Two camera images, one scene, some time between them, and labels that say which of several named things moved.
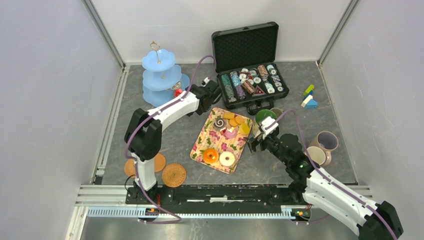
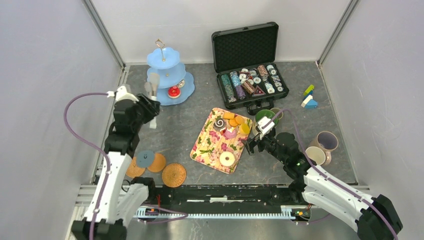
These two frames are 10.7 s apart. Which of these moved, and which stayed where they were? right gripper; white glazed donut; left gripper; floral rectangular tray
Moved: left gripper
Stayed: right gripper; white glazed donut; floral rectangular tray
